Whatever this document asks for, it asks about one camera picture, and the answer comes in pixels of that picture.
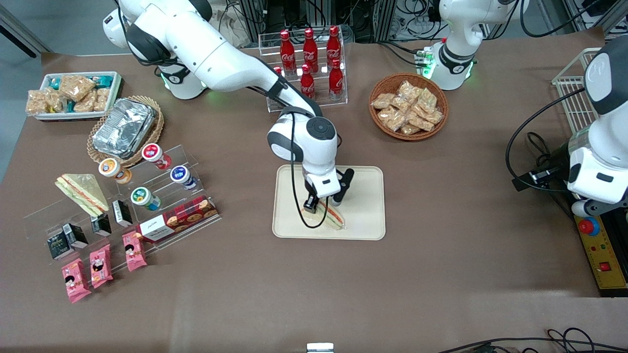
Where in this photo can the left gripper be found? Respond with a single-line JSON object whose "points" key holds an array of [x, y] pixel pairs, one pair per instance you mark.
{"points": [[553, 161]]}

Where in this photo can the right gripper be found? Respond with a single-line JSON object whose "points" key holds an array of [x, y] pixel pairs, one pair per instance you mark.
{"points": [[312, 201]]}

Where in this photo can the sandwich with orange crust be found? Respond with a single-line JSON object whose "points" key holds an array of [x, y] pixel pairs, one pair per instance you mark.
{"points": [[332, 219]]}

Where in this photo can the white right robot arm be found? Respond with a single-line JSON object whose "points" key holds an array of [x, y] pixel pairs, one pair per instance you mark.
{"points": [[211, 54]]}

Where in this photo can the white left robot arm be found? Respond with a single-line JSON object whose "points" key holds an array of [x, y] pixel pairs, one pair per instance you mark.
{"points": [[458, 29]]}

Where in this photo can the beige plastic tray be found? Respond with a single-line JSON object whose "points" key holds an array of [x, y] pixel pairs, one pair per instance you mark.
{"points": [[363, 215]]}

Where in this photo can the wrapped sandwich with lettuce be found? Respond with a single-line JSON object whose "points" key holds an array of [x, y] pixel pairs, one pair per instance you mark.
{"points": [[82, 193]]}

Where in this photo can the yellow emergency stop box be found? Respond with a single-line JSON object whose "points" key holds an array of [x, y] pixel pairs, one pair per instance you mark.
{"points": [[603, 260]]}

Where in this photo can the round brown wicker basket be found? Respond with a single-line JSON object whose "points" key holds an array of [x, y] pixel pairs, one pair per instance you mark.
{"points": [[380, 125]]}

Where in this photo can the clear acrylic bottle rack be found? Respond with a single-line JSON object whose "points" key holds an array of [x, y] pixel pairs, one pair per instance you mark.
{"points": [[324, 104]]}

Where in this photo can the clear rice crisp packet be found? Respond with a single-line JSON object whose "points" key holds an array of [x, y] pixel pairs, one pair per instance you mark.
{"points": [[409, 129], [407, 88], [421, 121], [84, 104], [381, 101], [76, 86], [400, 104], [35, 102], [101, 98], [55, 100], [391, 118], [427, 99]]}

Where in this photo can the blue gum bottle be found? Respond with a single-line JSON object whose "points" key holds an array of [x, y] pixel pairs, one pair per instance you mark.
{"points": [[183, 177]]}

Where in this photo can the red plaid cookie box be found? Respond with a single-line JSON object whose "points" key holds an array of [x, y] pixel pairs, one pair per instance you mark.
{"points": [[179, 219]]}

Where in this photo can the clear acrylic tiered stand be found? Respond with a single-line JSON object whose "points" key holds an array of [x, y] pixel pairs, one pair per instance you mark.
{"points": [[162, 181]]}

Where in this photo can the red gum bottle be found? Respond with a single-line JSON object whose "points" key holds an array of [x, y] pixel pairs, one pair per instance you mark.
{"points": [[157, 156]]}

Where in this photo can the green gum bottle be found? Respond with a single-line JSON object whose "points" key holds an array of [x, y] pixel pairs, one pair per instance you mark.
{"points": [[144, 198]]}

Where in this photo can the flat wicker basket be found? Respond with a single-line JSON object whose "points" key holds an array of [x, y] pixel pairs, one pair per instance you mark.
{"points": [[154, 137]]}

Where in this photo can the beige crumpled cloth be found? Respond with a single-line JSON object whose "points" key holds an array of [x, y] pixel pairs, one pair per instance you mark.
{"points": [[233, 29]]}

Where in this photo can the pink cartoon snack packet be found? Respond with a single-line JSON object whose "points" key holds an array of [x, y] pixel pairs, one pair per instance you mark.
{"points": [[133, 251], [100, 264], [75, 280]]}

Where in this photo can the black packet with white label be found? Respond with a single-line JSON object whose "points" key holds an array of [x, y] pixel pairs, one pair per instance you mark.
{"points": [[121, 212]]}

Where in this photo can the orange gum bottle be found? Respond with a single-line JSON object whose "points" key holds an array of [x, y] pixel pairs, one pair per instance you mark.
{"points": [[114, 170]]}

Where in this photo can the aluminium foil container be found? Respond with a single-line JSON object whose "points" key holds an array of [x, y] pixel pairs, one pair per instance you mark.
{"points": [[122, 127]]}

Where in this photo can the black tissue packet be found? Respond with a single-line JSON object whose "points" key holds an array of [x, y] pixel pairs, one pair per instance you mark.
{"points": [[101, 224], [59, 244], [75, 235]]}

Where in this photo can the white rectangular bin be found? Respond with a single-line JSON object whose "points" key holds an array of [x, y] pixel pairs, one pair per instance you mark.
{"points": [[115, 93]]}

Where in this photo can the teal snack packet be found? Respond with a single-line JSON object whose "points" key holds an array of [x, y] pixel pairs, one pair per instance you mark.
{"points": [[53, 82], [104, 80]]}

